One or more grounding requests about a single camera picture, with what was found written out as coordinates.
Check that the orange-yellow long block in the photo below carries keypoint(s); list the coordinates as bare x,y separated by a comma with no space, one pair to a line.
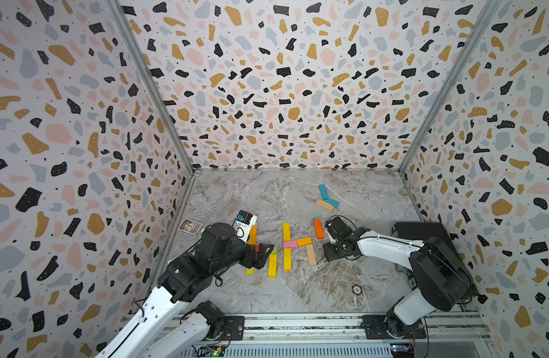
252,236

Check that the pink block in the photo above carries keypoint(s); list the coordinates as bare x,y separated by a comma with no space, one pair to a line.
293,244

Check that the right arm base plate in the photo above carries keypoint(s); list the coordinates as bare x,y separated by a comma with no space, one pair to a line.
381,327

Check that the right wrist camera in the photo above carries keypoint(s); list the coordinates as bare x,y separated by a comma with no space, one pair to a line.
337,229

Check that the orange block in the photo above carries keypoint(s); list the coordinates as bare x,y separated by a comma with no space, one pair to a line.
319,229

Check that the teal small block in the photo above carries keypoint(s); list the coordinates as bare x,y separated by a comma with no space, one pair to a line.
333,202

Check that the amber block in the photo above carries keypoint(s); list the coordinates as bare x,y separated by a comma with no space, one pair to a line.
304,242

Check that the natural wood long block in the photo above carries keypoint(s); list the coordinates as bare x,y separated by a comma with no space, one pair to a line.
311,255

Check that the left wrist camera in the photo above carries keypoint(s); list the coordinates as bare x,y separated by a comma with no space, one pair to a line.
243,224

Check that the aluminium front rail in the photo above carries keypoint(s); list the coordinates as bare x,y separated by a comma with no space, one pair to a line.
453,334

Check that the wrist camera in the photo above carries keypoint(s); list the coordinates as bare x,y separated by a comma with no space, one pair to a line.
243,224
337,229

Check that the black carrying case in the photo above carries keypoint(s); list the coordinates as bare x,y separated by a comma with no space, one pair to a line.
422,231

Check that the teal long block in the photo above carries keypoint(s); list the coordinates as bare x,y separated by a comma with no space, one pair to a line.
324,192

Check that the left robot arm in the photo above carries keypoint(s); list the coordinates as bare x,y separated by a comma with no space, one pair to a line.
221,246

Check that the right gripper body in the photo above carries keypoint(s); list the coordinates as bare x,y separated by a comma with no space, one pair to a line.
332,250

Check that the yellow long block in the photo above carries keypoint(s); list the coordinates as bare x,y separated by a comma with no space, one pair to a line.
287,259

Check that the round table grommet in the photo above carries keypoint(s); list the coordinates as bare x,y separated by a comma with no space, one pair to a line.
357,290

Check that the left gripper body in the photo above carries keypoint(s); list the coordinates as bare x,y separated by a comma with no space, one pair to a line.
247,256

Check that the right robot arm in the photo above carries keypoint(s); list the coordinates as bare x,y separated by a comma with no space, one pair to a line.
425,250

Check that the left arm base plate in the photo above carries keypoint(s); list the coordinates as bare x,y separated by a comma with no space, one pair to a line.
229,328

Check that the small printed card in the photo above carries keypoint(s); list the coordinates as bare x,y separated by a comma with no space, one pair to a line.
190,226

